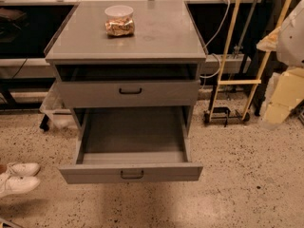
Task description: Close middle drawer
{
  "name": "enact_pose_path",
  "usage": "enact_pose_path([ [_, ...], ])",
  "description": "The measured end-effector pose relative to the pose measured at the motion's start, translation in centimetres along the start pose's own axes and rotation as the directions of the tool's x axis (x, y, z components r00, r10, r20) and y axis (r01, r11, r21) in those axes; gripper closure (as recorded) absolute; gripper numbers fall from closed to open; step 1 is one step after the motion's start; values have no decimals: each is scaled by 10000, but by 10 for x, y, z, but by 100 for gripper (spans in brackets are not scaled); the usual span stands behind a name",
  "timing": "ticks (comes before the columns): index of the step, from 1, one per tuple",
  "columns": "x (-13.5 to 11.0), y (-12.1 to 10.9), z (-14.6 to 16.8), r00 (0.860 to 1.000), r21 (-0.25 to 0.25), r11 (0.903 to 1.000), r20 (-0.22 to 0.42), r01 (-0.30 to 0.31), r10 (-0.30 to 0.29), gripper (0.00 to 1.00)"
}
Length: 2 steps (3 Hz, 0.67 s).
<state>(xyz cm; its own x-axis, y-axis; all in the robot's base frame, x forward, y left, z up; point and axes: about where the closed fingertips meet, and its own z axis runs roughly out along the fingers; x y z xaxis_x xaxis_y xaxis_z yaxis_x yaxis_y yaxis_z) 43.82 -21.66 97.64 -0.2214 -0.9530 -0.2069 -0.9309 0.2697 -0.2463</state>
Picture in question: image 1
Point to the clear jar of snacks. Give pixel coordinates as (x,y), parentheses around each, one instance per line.
(119,21)

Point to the yellow wooden frame cart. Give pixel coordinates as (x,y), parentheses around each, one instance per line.
(212,110)

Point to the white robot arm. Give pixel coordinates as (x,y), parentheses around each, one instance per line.
(294,20)

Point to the grey drawer cabinet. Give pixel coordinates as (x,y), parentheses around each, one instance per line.
(164,47)

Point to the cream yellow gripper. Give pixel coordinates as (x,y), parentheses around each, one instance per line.
(292,40)

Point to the grey top drawer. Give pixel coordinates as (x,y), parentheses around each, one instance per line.
(126,94)

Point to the white sneaker upper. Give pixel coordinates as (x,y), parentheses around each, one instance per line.
(18,169)

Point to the white sneaker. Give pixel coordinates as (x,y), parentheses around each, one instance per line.
(10,185)
(18,169)

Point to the white sneaker lower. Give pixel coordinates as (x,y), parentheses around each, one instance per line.
(10,185)

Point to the clear plastic bin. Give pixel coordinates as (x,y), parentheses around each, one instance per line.
(53,106)

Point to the grey drawer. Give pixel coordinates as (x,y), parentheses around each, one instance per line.
(132,144)
(126,94)

